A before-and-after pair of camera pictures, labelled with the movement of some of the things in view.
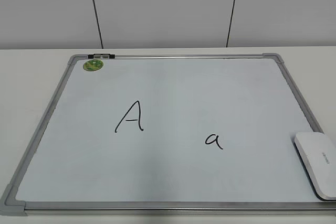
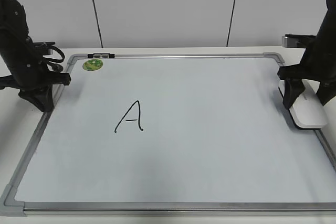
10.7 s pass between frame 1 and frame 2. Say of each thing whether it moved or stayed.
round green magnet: stayed
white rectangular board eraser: moved
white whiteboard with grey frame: stayed
